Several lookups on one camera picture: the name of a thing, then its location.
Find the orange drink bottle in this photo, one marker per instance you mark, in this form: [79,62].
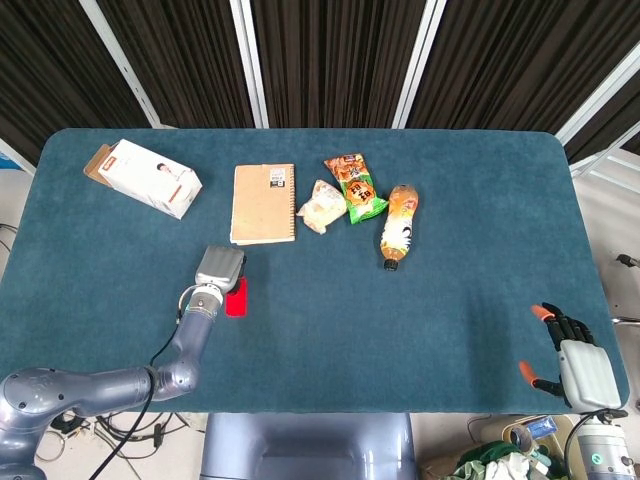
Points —
[399,225]

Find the white cardboard box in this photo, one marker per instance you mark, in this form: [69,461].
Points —
[148,178]

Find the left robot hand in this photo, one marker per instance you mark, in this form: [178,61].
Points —
[221,266]

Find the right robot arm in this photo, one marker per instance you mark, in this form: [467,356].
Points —
[603,445]

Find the red card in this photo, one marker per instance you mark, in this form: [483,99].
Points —
[237,304]

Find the green snack bag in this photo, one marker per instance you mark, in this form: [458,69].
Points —
[355,188]

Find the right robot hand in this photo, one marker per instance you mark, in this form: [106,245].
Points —
[582,368]

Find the blue table cloth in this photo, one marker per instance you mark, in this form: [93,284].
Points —
[350,320]

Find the clear bag of bread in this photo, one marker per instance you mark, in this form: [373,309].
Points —
[322,206]

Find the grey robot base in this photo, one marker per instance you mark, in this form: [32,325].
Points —
[307,446]

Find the box of clutter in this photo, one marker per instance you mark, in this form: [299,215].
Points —
[505,452]

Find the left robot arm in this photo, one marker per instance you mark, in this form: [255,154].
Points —
[100,387]

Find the brown spiral notebook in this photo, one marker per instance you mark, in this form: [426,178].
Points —
[263,204]

